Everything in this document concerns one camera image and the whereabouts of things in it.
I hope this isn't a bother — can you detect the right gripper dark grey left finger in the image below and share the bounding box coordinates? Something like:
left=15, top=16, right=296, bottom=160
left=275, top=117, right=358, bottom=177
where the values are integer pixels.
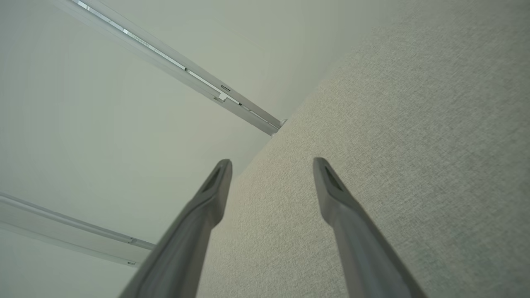
left=119, top=159, right=233, bottom=298

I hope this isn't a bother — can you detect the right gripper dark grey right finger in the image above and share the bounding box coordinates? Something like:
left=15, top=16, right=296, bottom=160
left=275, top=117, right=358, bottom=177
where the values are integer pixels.
left=313, top=157, right=428, bottom=298

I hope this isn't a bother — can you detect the white frame rail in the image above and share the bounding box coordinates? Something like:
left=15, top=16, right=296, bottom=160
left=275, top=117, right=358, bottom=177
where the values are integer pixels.
left=0, top=192, right=156, bottom=267

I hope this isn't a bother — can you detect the aluminium sliding track rail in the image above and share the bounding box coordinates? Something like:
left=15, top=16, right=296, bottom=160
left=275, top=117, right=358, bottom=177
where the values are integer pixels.
left=54, top=0, right=287, bottom=136

